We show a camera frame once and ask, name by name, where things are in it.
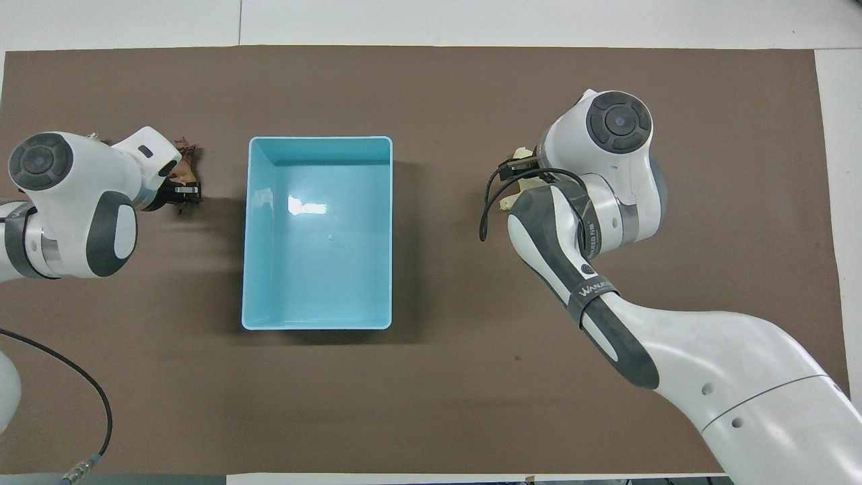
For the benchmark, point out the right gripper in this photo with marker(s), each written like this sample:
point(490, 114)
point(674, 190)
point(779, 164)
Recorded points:
point(518, 167)

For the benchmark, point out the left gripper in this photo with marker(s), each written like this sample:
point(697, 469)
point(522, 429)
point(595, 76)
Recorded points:
point(164, 197)

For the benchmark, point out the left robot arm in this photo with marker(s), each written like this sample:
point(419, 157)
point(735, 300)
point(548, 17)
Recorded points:
point(74, 202)

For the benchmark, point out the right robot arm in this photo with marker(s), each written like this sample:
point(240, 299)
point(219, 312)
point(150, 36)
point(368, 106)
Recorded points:
point(714, 364)

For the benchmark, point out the light blue plastic storage box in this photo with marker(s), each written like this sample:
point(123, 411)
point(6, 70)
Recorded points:
point(316, 236)

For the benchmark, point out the cream yellow toy figure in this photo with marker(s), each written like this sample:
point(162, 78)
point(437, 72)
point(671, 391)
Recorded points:
point(510, 201)

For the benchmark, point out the brown toy figure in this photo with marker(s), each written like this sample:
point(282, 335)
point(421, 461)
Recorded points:
point(186, 156)

